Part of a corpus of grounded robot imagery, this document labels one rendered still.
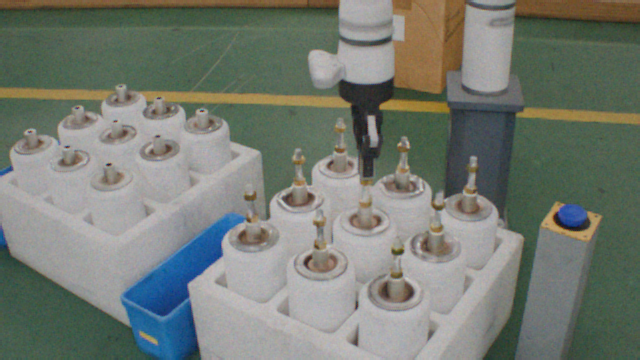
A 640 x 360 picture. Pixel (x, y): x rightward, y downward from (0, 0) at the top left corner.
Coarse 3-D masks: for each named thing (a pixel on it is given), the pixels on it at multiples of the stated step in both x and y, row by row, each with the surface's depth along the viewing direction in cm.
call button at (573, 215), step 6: (570, 204) 97; (558, 210) 96; (564, 210) 96; (570, 210) 95; (576, 210) 95; (582, 210) 95; (564, 216) 95; (570, 216) 94; (576, 216) 94; (582, 216) 94; (564, 222) 95; (570, 222) 94; (576, 222) 94; (582, 222) 94
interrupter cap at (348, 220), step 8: (352, 208) 111; (376, 208) 111; (344, 216) 109; (352, 216) 109; (376, 216) 109; (384, 216) 109; (344, 224) 108; (352, 224) 108; (376, 224) 108; (384, 224) 107; (352, 232) 106; (360, 232) 106; (368, 232) 106; (376, 232) 105
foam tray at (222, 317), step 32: (288, 256) 113; (512, 256) 113; (192, 288) 108; (224, 288) 107; (480, 288) 105; (512, 288) 120; (224, 320) 107; (256, 320) 102; (288, 320) 101; (352, 320) 100; (448, 320) 100; (480, 320) 107; (224, 352) 111; (256, 352) 106; (288, 352) 101; (320, 352) 97; (352, 352) 95; (448, 352) 97; (480, 352) 114
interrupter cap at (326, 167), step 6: (330, 156) 125; (348, 156) 125; (324, 162) 123; (330, 162) 123; (348, 162) 123; (354, 162) 123; (318, 168) 122; (324, 168) 122; (330, 168) 122; (348, 168) 122; (354, 168) 121; (324, 174) 120; (330, 174) 120; (336, 174) 120; (342, 174) 120; (348, 174) 120; (354, 174) 120
